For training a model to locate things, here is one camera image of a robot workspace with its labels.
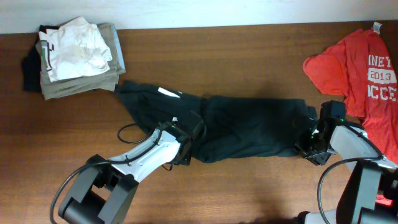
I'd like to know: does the dark green t-shirt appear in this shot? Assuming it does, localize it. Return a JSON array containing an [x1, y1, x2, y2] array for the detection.
[[115, 81, 318, 163]]

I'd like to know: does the red printed t-shirt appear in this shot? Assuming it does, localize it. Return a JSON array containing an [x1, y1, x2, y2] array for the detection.
[[303, 29, 397, 162]]

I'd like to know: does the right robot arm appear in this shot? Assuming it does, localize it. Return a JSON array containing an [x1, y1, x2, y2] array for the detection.
[[294, 101, 397, 224]]

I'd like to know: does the olive folded garment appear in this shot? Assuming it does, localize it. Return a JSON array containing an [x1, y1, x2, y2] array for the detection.
[[35, 23, 120, 100]]

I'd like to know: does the white folded shirt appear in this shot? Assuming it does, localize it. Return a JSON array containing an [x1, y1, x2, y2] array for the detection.
[[39, 16, 113, 82]]

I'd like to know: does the light blue folded garment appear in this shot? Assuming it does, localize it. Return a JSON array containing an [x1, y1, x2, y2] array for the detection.
[[113, 25, 126, 75]]

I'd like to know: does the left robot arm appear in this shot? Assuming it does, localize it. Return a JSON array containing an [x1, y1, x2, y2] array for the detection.
[[50, 111, 206, 224]]

